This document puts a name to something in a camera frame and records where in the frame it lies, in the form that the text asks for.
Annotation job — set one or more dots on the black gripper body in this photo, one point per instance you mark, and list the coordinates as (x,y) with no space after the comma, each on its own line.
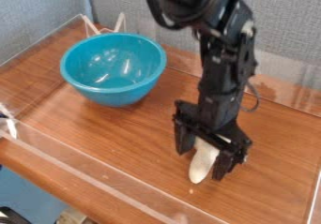
(225,136)

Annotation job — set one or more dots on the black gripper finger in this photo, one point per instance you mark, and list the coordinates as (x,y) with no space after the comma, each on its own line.
(185,137)
(222,165)

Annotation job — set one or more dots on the white mushroom with red cap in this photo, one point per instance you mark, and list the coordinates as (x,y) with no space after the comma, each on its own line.
(202,161)

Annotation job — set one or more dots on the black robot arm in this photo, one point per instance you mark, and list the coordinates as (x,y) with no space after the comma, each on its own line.
(222,25)

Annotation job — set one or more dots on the blue plastic bowl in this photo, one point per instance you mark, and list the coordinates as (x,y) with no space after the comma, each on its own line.
(114,68)

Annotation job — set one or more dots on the clear acrylic barrier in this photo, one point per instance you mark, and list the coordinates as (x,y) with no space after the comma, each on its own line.
(107,161)

